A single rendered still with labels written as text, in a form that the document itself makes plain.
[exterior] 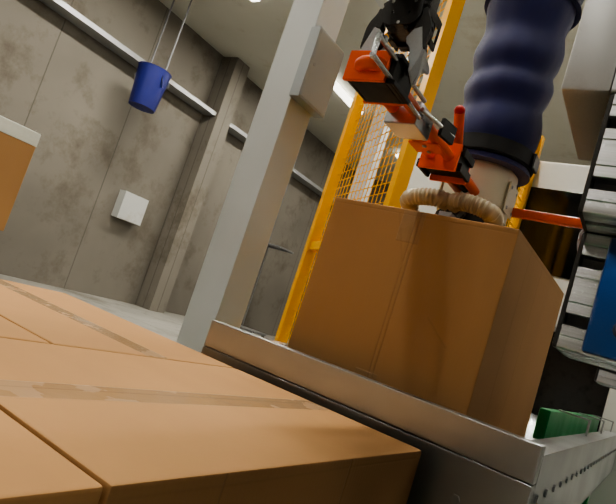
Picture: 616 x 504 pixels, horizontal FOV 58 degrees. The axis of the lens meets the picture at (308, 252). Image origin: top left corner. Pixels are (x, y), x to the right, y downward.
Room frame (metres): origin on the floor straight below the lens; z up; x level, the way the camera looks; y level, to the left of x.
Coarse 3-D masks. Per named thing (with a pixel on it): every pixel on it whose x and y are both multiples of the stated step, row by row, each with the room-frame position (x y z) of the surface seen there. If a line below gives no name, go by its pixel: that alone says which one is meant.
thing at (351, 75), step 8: (352, 56) 0.83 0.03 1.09; (384, 56) 0.80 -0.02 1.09; (352, 64) 0.83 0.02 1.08; (344, 72) 0.83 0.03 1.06; (352, 72) 0.83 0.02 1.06; (360, 72) 0.82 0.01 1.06; (368, 72) 0.81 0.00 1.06; (376, 72) 0.80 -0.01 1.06; (344, 80) 0.84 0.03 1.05; (352, 80) 0.83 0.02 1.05; (360, 80) 0.82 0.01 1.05; (368, 80) 0.81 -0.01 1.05; (376, 80) 0.80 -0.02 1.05; (384, 80) 0.80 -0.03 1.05; (360, 88) 0.85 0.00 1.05; (368, 88) 0.84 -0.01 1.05; (376, 88) 0.83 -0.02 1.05; (384, 88) 0.82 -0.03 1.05; (368, 96) 0.87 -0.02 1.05; (376, 96) 0.86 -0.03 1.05; (384, 96) 0.85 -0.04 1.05; (392, 96) 0.84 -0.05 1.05; (376, 104) 0.89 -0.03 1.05; (384, 104) 0.88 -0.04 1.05; (392, 104) 0.87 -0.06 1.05; (400, 104) 0.86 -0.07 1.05
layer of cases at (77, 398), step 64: (0, 320) 0.81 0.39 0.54; (64, 320) 1.00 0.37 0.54; (0, 384) 0.52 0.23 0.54; (64, 384) 0.59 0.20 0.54; (128, 384) 0.68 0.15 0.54; (192, 384) 0.80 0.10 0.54; (256, 384) 0.98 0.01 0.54; (0, 448) 0.38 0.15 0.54; (64, 448) 0.42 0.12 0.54; (128, 448) 0.46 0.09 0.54; (192, 448) 0.51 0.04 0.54; (256, 448) 0.58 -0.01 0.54; (320, 448) 0.67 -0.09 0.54; (384, 448) 0.79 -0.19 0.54
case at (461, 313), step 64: (320, 256) 1.19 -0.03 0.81; (384, 256) 1.11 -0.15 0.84; (448, 256) 1.04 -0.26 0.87; (512, 256) 0.98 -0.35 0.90; (320, 320) 1.17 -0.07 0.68; (384, 320) 1.09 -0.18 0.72; (448, 320) 1.02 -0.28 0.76; (512, 320) 1.08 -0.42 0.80; (448, 384) 1.00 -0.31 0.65; (512, 384) 1.21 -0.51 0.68
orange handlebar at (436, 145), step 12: (360, 60) 0.80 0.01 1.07; (372, 60) 0.79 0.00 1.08; (384, 60) 0.79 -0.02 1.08; (408, 96) 0.87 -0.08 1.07; (396, 108) 0.93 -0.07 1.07; (408, 108) 0.90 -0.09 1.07; (432, 132) 0.98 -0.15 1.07; (420, 144) 1.04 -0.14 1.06; (432, 144) 1.02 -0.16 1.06; (444, 144) 1.03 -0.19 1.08; (432, 156) 1.10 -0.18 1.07; (444, 156) 1.07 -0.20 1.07; (516, 216) 1.32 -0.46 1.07; (528, 216) 1.30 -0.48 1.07; (540, 216) 1.29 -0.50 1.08; (552, 216) 1.27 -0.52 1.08; (564, 216) 1.26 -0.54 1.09
